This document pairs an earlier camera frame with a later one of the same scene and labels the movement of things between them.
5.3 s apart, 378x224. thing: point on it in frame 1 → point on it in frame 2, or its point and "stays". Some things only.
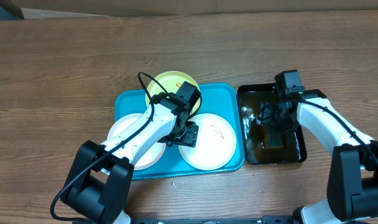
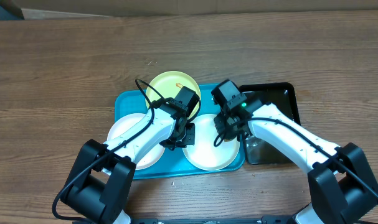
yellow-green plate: [171, 81] stays
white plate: [215, 145] stays
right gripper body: [273, 117] → [230, 132]
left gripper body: [188, 137] stays
